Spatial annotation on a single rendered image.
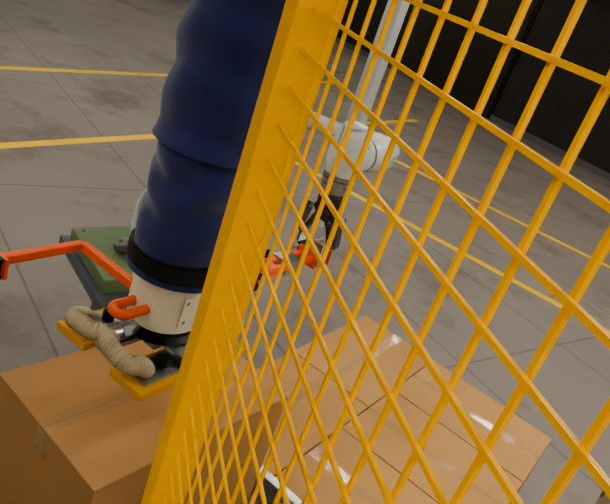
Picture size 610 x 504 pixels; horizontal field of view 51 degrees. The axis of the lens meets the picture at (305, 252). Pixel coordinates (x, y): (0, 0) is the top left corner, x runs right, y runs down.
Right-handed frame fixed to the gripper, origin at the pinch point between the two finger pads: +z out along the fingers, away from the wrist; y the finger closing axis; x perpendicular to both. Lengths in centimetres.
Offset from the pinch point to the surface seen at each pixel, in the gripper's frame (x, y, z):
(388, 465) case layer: 26, 44, 67
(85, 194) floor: 122, -258, 122
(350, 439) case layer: 24, 28, 67
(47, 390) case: -79, -9, 27
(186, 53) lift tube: -69, -1, -56
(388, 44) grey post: 286, -156, -35
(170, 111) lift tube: -69, -1, -44
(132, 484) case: -77, 21, 31
